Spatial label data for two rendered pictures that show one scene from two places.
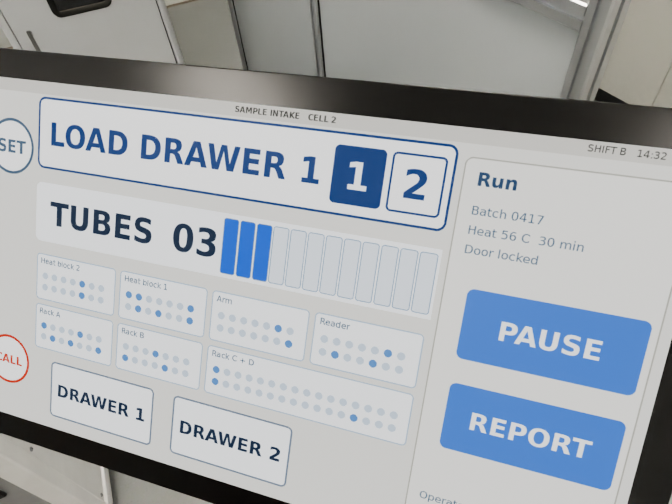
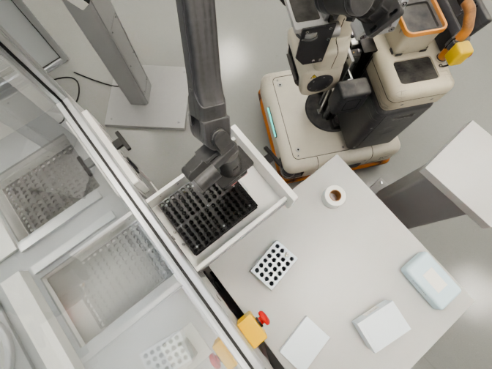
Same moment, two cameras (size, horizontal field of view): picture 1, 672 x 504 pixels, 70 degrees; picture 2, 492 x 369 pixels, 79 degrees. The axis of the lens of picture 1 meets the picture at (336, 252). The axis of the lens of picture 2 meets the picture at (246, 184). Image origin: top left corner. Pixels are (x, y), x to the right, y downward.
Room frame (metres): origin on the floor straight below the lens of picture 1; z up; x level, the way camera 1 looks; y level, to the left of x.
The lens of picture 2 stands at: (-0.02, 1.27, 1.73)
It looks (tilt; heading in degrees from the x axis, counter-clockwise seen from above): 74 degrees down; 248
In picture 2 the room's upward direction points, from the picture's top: 3 degrees clockwise
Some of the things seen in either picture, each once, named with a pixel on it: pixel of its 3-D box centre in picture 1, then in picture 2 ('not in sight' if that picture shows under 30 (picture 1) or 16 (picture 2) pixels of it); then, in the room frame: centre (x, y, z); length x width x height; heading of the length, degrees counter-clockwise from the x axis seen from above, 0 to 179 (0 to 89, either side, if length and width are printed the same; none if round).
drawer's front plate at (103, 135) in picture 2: not in sight; (116, 151); (0.24, 0.82, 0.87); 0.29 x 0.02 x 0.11; 110
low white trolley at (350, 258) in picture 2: not in sight; (310, 277); (-0.29, 1.39, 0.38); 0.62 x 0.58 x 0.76; 110
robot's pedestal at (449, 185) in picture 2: not in sight; (419, 196); (-0.91, 1.22, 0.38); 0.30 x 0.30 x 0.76; 24
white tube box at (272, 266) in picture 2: not in sight; (274, 264); (-0.12, 1.29, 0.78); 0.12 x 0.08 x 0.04; 30
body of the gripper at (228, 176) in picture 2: not in sight; (229, 163); (-0.07, 1.03, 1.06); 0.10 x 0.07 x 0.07; 21
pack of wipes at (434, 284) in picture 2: not in sight; (430, 280); (-0.56, 1.48, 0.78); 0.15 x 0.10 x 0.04; 109
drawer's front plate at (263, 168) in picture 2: not in sight; (261, 167); (-0.17, 1.00, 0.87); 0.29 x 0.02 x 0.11; 110
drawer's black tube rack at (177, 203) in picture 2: not in sight; (209, 207); (0.02, 1.07, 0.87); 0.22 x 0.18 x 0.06; 20
